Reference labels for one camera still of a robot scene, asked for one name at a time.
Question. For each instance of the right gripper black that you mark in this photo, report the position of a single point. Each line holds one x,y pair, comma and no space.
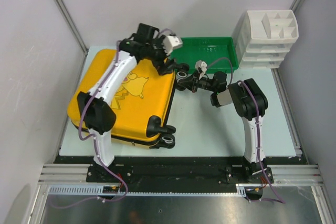
190,83

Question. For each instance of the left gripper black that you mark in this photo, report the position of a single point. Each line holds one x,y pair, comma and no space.
163,68

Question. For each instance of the yellow Pikachu hard-shell suitcase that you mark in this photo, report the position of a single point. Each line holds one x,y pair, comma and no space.
142,102

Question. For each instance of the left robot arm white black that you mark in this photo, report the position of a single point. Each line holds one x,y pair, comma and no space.
148,43

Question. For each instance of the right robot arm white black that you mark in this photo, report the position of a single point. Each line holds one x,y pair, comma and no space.
250,104

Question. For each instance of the green plastic tray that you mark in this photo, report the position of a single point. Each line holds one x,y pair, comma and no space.
207,49

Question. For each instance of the white plastic drawer organizer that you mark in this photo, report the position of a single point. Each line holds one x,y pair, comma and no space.
265,38

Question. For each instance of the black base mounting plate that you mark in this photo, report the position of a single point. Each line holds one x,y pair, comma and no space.
131,169

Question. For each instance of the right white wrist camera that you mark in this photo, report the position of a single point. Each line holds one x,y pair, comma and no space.
201,68

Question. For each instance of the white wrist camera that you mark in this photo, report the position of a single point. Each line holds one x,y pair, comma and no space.
170,43
201,68

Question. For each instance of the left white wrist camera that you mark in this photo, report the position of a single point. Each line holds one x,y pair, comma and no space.
170,43

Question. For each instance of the grey slotted cable duct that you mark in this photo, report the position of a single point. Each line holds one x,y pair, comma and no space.
235,190

